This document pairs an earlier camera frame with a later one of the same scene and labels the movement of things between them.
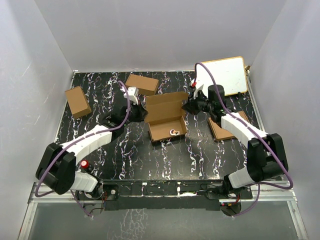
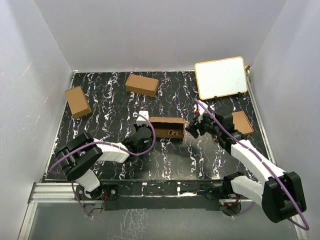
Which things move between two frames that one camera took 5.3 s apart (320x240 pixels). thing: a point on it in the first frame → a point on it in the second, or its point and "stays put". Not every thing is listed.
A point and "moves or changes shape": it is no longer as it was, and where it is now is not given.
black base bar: (169, 195) stays put
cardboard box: (166, 117) moves or changes shape
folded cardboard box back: (146, 86) stays put
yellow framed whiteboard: (230, 72) stays put
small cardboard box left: (78, 102) stays put
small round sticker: (173, 132) stays put
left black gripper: (142, 113) → (137, 127)
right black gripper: (190, 105) → (193, 129)
